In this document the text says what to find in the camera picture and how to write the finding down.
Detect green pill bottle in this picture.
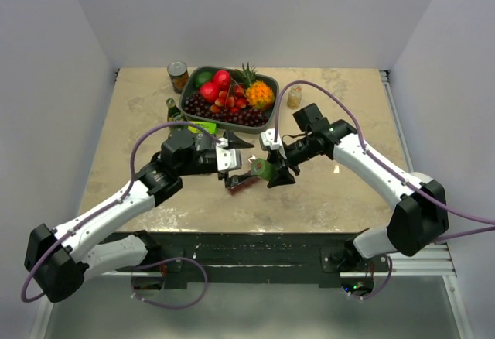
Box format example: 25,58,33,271
251,158,275,182

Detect red weekly pill organizer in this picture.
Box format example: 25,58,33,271
225,169,260,196

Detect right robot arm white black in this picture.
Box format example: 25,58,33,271
260,104,449,272

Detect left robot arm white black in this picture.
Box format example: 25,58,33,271
21,128,253,303

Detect razor box black green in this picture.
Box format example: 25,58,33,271
187,121,217,135

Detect green glass bottle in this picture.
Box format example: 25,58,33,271
166,98,188,135

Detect purple grape bunch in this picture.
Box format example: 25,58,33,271
181,94,268,127

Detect red apple lower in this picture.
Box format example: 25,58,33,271
199,81,220,104

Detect red apple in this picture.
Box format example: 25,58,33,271
212,70,231,91
199,81,220,104

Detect clear glass jar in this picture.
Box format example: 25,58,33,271
287,84,302,109

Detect red apple upper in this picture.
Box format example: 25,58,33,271
212,70,231,91

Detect pineapple top green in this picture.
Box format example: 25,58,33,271
234,63,257,88

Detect green lime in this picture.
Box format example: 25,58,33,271
194,71,213,89

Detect grey fruit tray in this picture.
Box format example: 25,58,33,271
179,65,279,134

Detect tin can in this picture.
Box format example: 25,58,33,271
167,61,189,94

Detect white paper cup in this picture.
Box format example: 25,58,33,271
408,172,433,189

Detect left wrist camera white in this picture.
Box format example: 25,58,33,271
215,138,242,173

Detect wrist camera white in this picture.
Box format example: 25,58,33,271
259,128,284,152
215,138,242,173

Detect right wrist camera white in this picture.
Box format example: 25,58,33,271
259,128,284,152

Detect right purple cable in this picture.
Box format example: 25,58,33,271
273,80,495,301

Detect purple cable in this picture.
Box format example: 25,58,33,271
273,80,495,301
20,121,225,310

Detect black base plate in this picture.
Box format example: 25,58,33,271
67,231,430,290

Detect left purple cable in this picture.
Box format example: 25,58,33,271
20,121,225,310

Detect aluminium rail frame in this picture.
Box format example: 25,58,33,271
100,68,459,278

